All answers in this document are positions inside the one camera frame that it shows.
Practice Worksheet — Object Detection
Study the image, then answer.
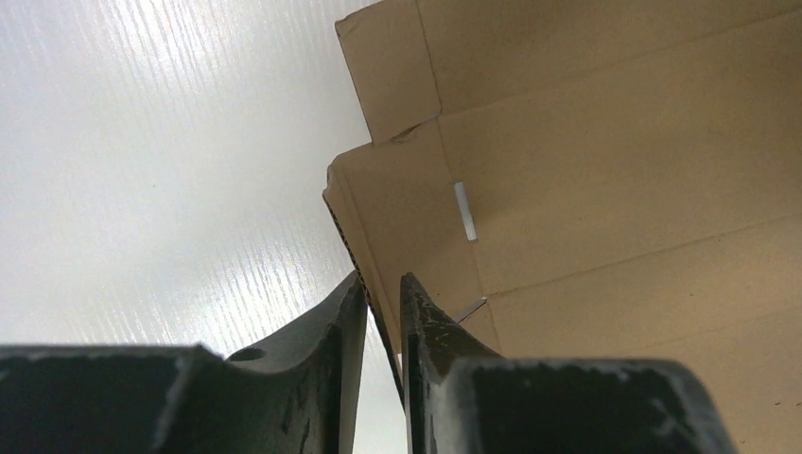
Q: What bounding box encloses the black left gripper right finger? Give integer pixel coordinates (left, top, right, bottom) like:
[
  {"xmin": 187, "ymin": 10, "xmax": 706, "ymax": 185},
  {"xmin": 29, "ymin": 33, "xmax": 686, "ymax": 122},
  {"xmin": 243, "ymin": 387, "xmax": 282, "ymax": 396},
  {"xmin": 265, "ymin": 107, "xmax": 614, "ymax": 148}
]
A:
[{"xmin": 400, "ymin": 273, "xmax": 736, "ymax": 453}]

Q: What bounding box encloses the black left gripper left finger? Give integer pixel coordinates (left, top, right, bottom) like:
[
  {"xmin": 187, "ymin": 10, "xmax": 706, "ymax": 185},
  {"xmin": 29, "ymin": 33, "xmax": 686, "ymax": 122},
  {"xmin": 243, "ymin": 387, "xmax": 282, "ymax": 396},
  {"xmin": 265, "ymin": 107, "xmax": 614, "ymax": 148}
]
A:
[{"xmin": 1, "ymin": 274, "xmax": 367, "ymax": 453}]

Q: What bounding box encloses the brown cardboard box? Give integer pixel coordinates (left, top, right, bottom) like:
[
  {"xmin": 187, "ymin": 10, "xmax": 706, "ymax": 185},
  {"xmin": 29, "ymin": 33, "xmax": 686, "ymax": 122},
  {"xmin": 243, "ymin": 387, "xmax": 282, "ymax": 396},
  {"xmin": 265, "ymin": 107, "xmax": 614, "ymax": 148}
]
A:
[{"xmin": 323, "ymin": 1, "xmax": 801, "ymax": 453}]

